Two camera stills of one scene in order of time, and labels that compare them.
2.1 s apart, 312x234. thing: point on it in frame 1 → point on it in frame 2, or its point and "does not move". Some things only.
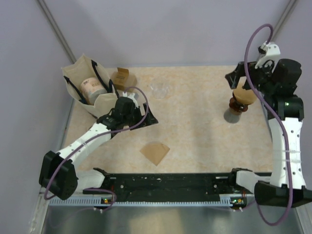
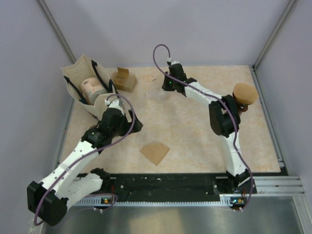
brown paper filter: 244,96 does not move
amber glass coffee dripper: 235,105 does not move
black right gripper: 233,77 → 165,86
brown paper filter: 154,152 does not move
